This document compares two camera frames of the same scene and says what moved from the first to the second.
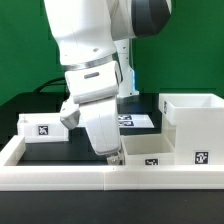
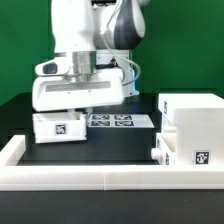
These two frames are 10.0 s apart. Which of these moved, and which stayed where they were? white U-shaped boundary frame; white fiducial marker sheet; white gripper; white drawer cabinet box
Moved: white gripper
Stayed: white U-shaped boundary frame; white fiducial marker sheet; white drawer cabinet box
